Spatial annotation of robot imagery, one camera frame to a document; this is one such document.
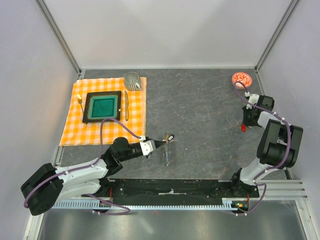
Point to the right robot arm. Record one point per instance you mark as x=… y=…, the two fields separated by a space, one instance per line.
x=278 y=148

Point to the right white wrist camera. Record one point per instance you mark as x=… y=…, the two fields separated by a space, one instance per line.
x=252 y=99

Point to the gold fork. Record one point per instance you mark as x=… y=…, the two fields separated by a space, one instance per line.
x=80 y=102

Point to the blue keyring with metal rings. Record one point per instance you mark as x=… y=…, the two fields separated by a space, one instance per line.
x=165 y=149

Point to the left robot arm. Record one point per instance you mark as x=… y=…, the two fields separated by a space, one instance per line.
x=50 y=185

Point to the orange checkered cloth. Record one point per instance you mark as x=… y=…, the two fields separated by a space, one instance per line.
x=76 y=133

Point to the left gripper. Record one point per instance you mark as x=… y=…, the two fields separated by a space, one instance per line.
x=158 y=143

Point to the red key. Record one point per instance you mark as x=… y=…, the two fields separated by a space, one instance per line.
x=244 y=127

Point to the grey cable duct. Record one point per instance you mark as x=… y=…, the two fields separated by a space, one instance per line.
x=94 y=204

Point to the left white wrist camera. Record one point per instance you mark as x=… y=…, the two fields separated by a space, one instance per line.
x=146 y=145

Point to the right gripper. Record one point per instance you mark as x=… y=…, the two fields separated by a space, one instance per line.
x=245 y=111

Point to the red patterned bowl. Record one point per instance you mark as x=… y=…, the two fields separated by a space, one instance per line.
x=242 y=77

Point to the grey striped mug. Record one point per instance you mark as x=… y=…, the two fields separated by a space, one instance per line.
x=132 y=81

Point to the green square plate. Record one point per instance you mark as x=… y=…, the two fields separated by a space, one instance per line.
x=101 y=105

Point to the wooden handled knife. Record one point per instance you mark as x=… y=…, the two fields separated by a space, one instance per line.
x=127 y=114

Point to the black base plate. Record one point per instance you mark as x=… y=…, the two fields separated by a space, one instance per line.
x=173 y=192

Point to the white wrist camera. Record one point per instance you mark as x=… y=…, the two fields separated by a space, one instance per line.
x=146 y=145
x=252 y=99

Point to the black key tag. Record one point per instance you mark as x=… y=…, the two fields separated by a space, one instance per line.
x=170 y=138

